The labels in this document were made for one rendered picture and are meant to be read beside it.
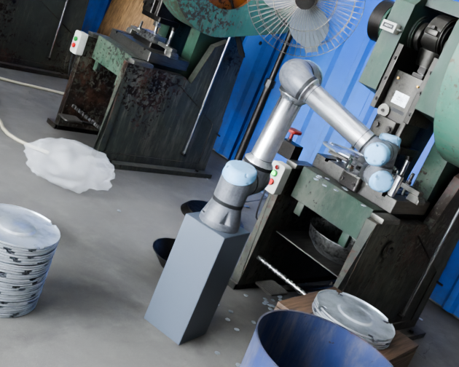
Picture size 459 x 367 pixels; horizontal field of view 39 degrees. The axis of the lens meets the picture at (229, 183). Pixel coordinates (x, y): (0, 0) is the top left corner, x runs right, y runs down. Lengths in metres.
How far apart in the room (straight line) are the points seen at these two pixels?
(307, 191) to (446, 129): 0.69
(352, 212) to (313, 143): 1.85
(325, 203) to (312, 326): 0.94
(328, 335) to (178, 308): 0.66
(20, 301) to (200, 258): 0.61
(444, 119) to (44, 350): 1.56
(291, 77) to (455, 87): 0.57
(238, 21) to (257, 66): 1.13
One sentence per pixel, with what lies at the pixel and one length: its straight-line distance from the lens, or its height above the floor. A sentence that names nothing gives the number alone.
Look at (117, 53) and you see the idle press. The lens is 3.96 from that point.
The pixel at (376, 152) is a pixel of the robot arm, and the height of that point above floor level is 0.93.
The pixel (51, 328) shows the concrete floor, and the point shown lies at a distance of 2.31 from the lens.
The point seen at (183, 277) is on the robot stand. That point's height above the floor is 0.23.
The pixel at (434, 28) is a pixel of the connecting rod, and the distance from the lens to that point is 2.82.
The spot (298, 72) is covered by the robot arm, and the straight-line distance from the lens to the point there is 2.20.
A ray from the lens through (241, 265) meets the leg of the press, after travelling 3.00.
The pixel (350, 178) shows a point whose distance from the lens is 2.80.
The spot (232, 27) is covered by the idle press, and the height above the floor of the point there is 1.01.
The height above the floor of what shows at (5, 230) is 0.26.
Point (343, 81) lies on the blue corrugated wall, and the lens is 4.46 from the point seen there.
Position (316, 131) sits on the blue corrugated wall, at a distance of 4.52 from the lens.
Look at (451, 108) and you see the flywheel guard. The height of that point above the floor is 1.13.
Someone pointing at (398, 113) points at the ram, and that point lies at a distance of 2.83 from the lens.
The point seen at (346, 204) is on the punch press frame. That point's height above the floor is 0.60.
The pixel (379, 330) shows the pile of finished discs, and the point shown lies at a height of 0.39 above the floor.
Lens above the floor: 1.25
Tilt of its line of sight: 16 degrees down
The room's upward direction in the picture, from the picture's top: 23 degrees clockwise
